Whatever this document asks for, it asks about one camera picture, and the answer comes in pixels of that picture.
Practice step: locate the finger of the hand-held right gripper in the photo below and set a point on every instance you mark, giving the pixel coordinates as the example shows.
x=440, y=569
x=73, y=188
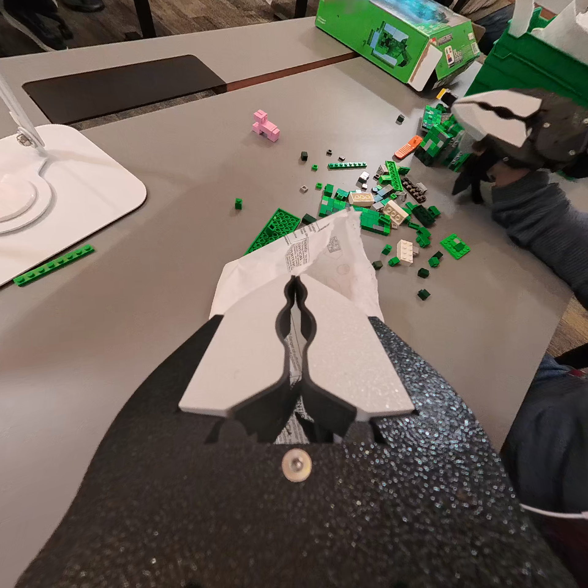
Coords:
x=500, y=101
x=496, y=131

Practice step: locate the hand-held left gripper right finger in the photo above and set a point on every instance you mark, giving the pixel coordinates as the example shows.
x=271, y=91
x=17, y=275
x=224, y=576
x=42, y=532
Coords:
x=358, y=363

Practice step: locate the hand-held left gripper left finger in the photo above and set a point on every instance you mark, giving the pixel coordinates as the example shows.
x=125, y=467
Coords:
x=239, y=358

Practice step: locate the torn white paper bag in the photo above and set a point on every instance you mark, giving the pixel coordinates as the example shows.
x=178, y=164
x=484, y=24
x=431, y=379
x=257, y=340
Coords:
x=340, y=271

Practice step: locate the person's right forearm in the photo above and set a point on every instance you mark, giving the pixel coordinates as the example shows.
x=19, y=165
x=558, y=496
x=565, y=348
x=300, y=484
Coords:
x=542, y=220

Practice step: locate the grey desk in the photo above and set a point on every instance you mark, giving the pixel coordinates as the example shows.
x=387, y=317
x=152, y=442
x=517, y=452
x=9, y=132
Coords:
x=183, y=46
x=138, y=344

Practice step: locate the black desk leg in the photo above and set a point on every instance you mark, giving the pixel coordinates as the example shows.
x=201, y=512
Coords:
x=144, y=18
x=301, y=8

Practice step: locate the person's right hand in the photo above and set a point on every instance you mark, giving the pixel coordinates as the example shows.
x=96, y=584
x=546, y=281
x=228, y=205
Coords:
x=507, y=171

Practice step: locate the green storage bin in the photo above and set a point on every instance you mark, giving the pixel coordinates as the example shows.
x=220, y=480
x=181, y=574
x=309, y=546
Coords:
x=514, y=64

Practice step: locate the green brick creeper model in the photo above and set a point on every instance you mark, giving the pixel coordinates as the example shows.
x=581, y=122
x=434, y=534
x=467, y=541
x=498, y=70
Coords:
x=434, y=142

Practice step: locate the orange brick separator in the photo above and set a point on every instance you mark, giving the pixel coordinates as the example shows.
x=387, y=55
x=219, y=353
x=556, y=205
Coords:
x=408, y=148

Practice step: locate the dark blue brick plate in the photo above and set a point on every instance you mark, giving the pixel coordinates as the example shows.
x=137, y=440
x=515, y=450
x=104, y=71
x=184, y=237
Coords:
x=413, y=189

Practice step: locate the green holed beam brick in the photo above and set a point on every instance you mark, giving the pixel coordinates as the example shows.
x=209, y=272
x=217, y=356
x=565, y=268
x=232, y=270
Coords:
x=394, y=173

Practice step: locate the pile of loose toy bricks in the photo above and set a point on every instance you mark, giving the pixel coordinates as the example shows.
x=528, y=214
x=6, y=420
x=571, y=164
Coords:
x=425, y=216

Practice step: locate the cream toy brick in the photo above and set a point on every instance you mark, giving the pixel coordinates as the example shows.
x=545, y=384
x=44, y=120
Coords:
x=406, y=251
x=361, y=198
x=396, y=212

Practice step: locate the green square brick plate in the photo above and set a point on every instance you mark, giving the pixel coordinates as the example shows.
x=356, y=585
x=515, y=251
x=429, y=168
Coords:
x=454, y=246

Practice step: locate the large green brick plate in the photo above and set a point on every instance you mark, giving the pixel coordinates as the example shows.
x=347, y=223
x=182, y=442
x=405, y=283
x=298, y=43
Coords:
x=275, y=227

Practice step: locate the green toy box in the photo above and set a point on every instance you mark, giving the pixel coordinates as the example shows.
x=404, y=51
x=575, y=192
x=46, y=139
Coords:
x=367, y=32

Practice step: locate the long green brick strip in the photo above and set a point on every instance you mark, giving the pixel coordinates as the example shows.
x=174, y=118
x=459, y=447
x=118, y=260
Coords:
x=347, y=165
x=53, y=265

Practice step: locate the green patchwork brick panel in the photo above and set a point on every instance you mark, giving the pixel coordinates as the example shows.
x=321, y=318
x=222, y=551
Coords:
x=330, y=205

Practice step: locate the white stand base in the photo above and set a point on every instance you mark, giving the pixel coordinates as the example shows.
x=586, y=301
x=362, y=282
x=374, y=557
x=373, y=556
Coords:
x=92, y=183

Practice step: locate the pink brick pig figure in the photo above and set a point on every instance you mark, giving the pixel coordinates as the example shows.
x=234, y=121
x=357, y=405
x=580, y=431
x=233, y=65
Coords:
x=265, y=127

